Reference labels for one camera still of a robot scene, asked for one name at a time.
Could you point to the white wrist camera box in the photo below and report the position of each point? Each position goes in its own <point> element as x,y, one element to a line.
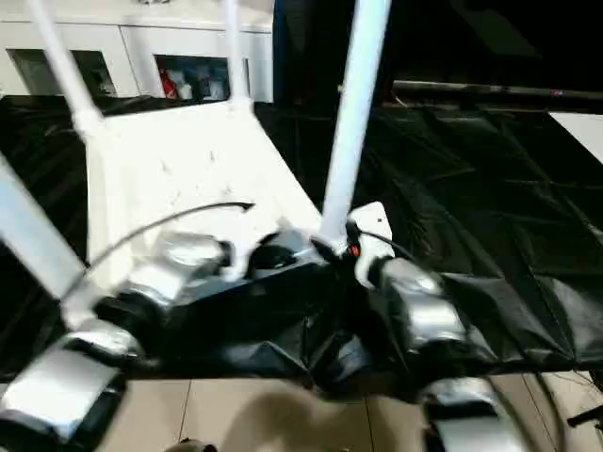
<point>374,223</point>
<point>245,245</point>

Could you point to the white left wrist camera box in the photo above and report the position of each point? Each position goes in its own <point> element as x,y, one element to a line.
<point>245,245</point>

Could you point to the black plastic sheet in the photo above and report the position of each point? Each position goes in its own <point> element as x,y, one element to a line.
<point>494,212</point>

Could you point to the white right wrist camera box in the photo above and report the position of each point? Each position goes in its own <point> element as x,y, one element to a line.
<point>374,223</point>

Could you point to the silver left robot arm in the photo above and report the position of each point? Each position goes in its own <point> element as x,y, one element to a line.
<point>155,278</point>

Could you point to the white flat board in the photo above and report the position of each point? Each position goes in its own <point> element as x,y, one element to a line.
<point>581,134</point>

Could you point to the black backdrop cloth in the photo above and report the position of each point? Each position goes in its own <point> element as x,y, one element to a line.
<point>471,42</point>

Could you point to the white glass-door cabinet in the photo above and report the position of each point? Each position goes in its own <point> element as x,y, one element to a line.
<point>132,33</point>

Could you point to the white plastic table top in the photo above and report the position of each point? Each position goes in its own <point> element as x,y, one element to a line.
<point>188,155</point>

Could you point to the white plastic table leg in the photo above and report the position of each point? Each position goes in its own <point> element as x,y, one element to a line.
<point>238,56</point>
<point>355,103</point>
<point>66,70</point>
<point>33,221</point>

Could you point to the black table frame leg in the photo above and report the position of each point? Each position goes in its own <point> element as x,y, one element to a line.
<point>586,416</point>

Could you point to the metal rod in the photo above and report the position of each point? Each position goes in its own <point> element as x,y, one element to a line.
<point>494,88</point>

